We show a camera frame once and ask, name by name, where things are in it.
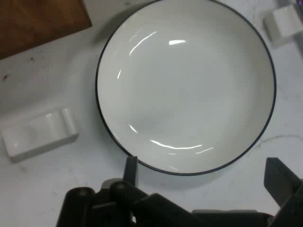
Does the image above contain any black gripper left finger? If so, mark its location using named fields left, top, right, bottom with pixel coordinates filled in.
left=56, top=156, right=197, bottom=227

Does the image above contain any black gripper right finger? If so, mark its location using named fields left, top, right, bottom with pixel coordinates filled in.
left=263, top=157, right=303, bottom=227

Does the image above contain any brown wooden board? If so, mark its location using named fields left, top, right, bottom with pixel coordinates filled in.
left=0, top=0, right=93, bottom=60

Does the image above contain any white ceramic cutlery rest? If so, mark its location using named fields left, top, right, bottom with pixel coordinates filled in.
left=263, top=5, right=303, bottom=47
left=1, top=108, right=80, bottom=164

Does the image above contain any white plate with black rim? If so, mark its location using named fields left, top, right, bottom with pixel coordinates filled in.
left=95, top=0, right=277, bottom=176

